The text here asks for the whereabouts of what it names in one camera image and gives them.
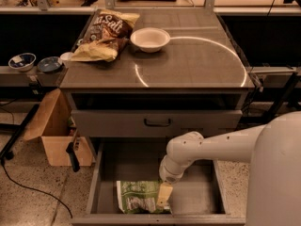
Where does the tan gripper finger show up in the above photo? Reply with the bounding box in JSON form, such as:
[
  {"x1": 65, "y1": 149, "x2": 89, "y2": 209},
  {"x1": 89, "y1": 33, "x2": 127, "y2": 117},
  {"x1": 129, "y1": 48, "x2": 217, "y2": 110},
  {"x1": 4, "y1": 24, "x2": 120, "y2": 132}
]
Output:
[{"x1": 156, "y1": 183, "x2": 173, "y2": 208}]

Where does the green jalapeno chip bag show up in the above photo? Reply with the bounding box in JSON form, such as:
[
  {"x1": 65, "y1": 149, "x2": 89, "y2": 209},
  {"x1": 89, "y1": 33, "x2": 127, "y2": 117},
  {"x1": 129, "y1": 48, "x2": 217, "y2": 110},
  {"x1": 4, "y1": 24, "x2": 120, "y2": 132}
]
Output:
[{"x1": 117, "y1": 181, "x2": 171, "y2": 214}]

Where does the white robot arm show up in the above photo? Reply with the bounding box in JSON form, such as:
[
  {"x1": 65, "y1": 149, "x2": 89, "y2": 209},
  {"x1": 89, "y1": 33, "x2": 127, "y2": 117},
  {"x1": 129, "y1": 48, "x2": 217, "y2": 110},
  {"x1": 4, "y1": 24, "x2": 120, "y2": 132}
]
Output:
[{"x1": 159, "y1": 111, "x2": 301, "y2": 226}]

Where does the grey open middle drawer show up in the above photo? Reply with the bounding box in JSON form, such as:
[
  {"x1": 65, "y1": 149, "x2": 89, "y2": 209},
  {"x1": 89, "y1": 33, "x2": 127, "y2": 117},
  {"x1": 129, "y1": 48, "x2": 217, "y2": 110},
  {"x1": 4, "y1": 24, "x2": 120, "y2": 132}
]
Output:
[{"x1": 71, "y1": 139, "x2": 246, "y2": 226}]

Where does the grey top drawer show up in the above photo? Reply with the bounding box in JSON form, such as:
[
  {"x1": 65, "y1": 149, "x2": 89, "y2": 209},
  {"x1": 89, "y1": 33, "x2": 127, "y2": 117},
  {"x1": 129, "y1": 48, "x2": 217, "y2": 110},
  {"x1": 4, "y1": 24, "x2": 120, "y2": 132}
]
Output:
[{"x1": 71, "y1": 110, "x2": 242, "y2": 137}]

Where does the grey drawer cabinet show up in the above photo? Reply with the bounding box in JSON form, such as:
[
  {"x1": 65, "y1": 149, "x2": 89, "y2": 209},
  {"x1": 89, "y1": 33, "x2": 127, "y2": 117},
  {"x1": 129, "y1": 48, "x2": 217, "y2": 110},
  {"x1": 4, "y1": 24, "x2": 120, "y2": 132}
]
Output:
[{"x1": 59, "y1": 7, "x2": 256, "y2": 226}]

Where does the brown sea salt chip bag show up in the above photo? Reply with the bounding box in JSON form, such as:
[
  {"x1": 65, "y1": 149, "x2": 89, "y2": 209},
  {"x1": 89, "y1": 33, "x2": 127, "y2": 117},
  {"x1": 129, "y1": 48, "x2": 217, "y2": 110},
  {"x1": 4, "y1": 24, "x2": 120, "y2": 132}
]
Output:
[{"x1": 71, "y1": 9, "x2": 140, "y2": 62}]

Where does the cardboard box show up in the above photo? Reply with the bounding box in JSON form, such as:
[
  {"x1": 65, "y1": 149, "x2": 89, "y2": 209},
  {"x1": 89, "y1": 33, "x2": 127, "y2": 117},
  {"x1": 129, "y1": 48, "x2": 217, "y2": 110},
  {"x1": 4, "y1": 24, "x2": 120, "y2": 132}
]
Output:
[{"x1": 23, "y1": 88, "x2": 94, "y2": 168}]

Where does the white paper bowl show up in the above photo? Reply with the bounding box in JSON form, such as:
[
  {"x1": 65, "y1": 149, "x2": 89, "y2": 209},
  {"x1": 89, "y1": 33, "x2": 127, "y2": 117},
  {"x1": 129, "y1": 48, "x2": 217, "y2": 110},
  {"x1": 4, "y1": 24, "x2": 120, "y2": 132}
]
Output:
[{"x1": 130, "y1": 27, "x2": 170, "y2": 54}]

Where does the small white cup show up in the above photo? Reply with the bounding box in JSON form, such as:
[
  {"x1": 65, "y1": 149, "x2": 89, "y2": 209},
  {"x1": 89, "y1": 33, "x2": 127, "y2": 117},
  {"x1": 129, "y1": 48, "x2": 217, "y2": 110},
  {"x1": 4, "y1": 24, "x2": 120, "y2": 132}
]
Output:
[{"x1": 60, "y1": 52, "x2": 73, "y2": 67}]

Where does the dark blue bowl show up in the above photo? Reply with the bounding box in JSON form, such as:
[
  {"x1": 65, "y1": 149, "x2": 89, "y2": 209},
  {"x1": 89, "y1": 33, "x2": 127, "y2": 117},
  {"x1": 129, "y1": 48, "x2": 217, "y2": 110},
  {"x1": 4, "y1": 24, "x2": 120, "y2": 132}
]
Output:
[{"x1": 37, "y1": 56, "x2": 63, "y2": 73}]

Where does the black drawer handle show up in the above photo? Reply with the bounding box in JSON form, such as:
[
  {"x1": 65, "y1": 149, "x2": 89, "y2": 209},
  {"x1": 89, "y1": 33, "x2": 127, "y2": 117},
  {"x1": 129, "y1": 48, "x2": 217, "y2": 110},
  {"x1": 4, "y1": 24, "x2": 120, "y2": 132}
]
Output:
[{"x1": 143, "y1": 119, "x2": 172, "y2": 127}]

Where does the black handled tool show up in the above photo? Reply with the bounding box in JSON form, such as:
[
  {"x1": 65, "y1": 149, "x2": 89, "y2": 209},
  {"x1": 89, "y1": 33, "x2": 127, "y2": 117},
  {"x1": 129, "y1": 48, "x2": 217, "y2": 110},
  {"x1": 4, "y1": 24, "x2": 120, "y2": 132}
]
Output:
[{"x1": 66, "y1": 130, "x2": 80, "y2": 172}]

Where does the black floor cable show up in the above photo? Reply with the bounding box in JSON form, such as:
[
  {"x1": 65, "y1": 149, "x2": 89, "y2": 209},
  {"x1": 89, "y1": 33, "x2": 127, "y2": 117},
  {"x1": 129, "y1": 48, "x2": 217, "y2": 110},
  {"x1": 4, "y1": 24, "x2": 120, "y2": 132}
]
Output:
[{"x1": 0, "y1": 159, "x2": 74, "y2": 219}]

